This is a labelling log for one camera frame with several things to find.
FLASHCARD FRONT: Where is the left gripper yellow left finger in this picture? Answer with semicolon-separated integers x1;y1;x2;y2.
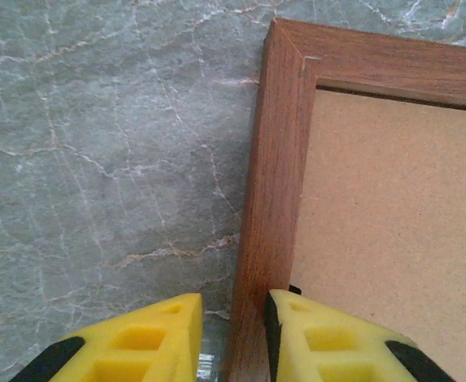
8;293;203;382

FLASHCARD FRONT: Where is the brown fibreboard backing board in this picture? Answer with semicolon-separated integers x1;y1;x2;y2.
290;88;466;382

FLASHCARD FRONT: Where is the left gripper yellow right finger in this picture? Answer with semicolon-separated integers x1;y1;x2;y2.
265;288;456;382

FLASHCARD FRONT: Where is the brown wooden picture frame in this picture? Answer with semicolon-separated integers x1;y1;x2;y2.
221;18;466;382

